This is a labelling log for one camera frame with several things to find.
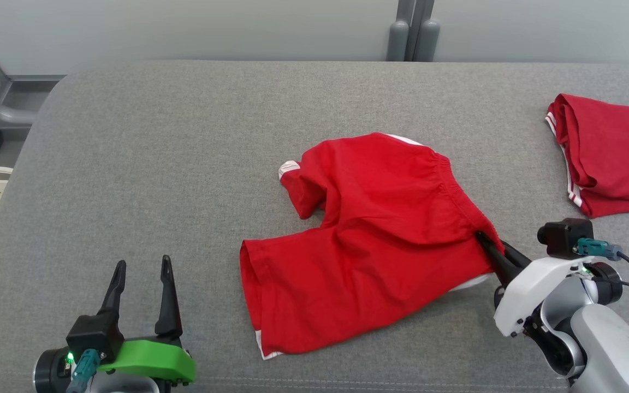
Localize grey metal double post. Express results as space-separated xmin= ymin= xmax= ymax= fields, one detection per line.
xmin=387 ymin=0 xmax=441 ymax=62

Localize red shirt with white sleeves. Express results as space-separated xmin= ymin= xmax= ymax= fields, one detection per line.
xmin=545 ymin=93 xmax=629 ymax=219

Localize right camera cable teal plug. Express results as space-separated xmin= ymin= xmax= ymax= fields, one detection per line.
xmin=577 ymin=239 xmax=629 ymax=293

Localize red shorts with white panels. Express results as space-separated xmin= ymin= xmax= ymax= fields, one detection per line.
xmin=240 ymin=132 xmax=506 ymax=361

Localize camera cable teal plug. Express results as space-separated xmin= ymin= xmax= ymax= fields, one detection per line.
xmin=65 ymin=349 xmax=101 ymax=393
xmin=577 ymin=239 xmax=629 ymax=293

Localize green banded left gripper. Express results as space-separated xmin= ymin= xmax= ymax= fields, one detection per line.
xmin=96 ymin=255 xmax=197 ymax=385

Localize left camera cable teal plug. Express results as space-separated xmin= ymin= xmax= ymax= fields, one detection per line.
xmin=65 ymin=349 xmax=101 ymax=393

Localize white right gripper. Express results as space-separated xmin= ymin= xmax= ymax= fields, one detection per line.
xmin=476 ymin=232 xmax=594 ymax=337

